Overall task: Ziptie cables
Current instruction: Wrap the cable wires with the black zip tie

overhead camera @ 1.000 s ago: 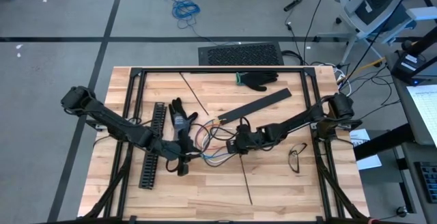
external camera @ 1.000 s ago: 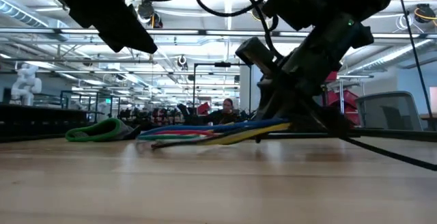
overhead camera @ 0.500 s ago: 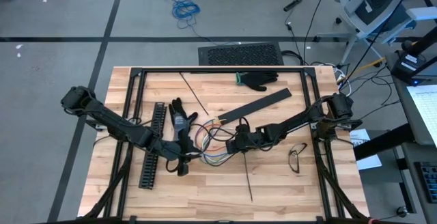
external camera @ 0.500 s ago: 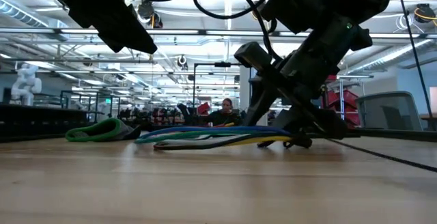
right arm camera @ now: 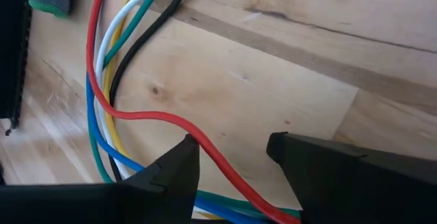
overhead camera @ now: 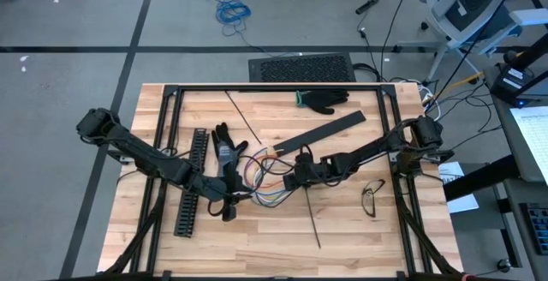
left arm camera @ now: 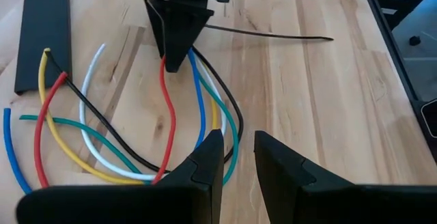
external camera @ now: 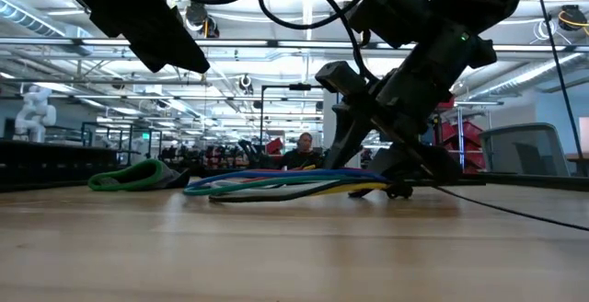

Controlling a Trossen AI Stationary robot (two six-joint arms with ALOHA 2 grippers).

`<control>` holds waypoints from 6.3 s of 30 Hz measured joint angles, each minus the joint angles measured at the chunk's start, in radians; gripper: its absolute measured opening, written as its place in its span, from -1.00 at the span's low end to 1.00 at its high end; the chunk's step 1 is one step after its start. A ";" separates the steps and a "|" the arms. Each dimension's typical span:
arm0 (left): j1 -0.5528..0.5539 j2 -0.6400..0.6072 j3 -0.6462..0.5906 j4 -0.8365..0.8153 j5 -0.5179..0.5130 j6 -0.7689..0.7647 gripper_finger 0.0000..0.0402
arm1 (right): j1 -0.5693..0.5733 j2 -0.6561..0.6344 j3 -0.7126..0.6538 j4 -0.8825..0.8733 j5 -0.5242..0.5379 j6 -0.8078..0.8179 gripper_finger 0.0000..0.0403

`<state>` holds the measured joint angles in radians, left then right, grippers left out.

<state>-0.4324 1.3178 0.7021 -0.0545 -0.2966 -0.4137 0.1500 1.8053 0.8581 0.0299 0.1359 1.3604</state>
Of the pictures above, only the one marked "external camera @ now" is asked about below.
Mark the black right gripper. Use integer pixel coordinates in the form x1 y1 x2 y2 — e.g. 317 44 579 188
323 25 499 171

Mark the black tape wrap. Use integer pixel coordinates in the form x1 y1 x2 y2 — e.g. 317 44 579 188
385 180 414 201

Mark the red cable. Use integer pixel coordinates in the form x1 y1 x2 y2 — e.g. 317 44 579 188
238 168 374 184

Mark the black zip tie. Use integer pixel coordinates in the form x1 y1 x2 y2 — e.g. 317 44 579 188
432 183 589 233

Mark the person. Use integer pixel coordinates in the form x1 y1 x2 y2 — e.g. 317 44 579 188
279 131 324 171

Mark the red storage bin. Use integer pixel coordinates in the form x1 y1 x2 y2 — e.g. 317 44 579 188
439 120 484 149
453 149 487 174

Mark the black work glove green cuff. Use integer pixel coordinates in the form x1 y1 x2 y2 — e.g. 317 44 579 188
87 158 191 192

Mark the grey office chair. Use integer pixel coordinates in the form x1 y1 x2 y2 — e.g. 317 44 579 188
478 122 572 178

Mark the black ceiling cord reel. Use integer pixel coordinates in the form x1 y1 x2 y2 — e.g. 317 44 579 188
558 4 589 36
183 1 221 40
237 74 254 95

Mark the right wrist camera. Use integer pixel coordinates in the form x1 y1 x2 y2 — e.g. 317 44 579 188
315 60 370 97

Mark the black gantry frame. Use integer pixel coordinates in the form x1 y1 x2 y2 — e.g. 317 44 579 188
259 82 326 149

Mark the silver ceiling air duct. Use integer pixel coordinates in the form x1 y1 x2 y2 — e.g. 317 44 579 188
0 0 93 57

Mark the black aluminium table frame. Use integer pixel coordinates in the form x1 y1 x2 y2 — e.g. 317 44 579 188
0 170 589 193

